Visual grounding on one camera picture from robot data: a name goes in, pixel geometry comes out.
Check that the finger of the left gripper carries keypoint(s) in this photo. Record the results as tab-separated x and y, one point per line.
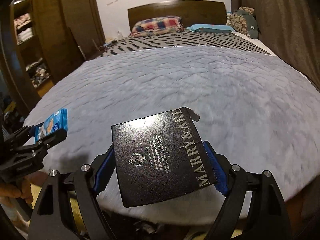
45	143
17	132

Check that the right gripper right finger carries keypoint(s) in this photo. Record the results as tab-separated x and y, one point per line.
221	166

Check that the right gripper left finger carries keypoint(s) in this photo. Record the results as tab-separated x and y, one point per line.
103	167

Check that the blue snack packet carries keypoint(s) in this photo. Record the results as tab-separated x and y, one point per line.
57	121

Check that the black box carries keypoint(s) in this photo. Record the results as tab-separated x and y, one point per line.
160	157

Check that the left hand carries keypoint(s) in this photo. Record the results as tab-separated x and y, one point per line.
10	191

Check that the grey fluffy blanket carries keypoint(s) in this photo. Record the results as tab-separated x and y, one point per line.
255	109

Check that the wooden wardrobe with shelves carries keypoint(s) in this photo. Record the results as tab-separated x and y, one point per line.
61	33

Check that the black striped bed sheet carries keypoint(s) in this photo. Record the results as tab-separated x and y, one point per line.
188	38

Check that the light blue pillow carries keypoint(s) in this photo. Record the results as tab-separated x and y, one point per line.
210	28

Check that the patterned cushion pile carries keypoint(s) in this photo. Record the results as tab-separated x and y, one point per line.
243	21

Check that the plaid red blue pillow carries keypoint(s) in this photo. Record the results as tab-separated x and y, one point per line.
157	26

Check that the dark wooden headboard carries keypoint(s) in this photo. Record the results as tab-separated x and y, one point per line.
191	12

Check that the brown curtain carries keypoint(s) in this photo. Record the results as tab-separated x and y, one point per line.
290	28

